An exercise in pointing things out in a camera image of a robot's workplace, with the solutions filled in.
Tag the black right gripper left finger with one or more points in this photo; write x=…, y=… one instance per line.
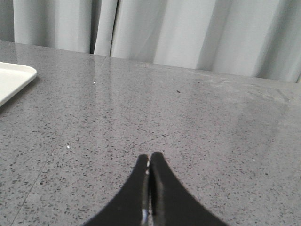
x=130, y=206

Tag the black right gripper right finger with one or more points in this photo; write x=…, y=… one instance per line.
x=172, y=204

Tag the cream rectangular plastic tray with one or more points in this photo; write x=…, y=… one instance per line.
x=13, y=78

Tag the grey pleated curtain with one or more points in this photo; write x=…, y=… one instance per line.
x=256, y=38

